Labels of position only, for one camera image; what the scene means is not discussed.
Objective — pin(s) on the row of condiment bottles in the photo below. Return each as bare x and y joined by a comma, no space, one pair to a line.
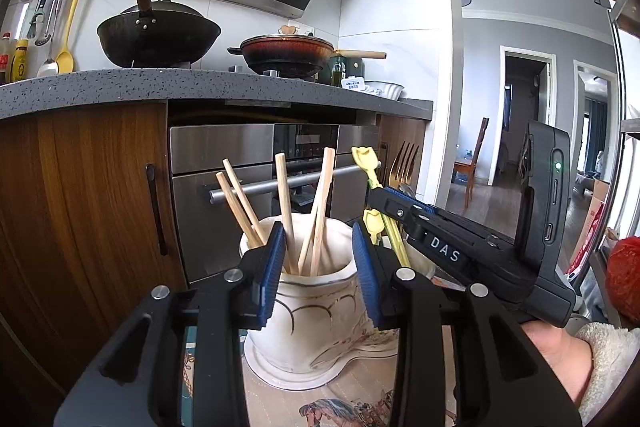
20,64

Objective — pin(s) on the grey kitchen tool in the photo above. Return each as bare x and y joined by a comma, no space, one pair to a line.
37,22

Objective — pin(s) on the white door frame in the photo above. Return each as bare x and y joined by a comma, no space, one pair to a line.
576,117
503,107

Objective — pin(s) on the wide wooden lower cabinet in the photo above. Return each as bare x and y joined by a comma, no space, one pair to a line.
75,207

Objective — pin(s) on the metal ladle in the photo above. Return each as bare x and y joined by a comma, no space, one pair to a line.
47,68

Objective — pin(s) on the wooden chopstick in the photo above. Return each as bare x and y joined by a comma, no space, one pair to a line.
325,187
232,205
307,247
283,197
240,194

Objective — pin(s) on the green kitchen appliance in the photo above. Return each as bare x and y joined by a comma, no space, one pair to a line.
354,67

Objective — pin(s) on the red-brown frying pan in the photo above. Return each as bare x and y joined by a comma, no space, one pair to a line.
285,54

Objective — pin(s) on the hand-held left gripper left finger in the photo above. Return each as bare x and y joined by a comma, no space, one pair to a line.
272,267

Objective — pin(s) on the narrow wooden lower cabinet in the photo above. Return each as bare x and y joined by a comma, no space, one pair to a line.
400,132

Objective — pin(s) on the white ceramic tray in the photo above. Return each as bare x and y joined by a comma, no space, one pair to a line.
300,379

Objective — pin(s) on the grey stone countertop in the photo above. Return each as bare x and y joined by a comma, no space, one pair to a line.
100,89

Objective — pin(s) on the olive oil bottle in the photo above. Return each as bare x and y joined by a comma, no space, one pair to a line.
338,74

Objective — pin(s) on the white label card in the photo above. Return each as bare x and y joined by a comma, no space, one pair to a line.
352,84

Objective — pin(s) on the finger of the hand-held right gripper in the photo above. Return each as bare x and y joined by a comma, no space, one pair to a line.
415,203
395,214

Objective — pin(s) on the black wok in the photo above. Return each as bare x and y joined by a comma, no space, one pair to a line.
150,39

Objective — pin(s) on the wooden chair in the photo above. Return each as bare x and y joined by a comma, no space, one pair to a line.
482,147

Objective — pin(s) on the gas stove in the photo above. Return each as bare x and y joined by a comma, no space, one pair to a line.
272,72

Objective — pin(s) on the person's right forearm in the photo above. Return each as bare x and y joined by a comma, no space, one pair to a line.
555,352

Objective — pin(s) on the stainless steel built-in oven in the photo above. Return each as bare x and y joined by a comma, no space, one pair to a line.
200,197

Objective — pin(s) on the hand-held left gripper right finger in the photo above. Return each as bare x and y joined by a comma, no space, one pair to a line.
365,267

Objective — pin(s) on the yellow cooking spoon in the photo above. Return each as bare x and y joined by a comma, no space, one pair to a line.
65,62

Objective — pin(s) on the white ceramic utensil holder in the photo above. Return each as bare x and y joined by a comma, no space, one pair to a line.
310,307

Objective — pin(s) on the brown pan lid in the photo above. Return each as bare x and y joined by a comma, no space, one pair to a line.
287,33

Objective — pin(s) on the gold fork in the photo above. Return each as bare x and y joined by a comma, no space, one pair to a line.
400,177

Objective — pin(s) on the blue curtain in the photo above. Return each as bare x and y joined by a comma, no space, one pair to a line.
595,127

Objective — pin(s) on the red knit cloth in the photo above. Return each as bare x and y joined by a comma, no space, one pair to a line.
625,272

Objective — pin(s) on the yellow tulip-topped plastic utensil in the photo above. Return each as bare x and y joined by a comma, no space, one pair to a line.
374,224
370,172

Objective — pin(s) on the red and white cardboard box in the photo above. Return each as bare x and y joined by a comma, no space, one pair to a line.
595,212

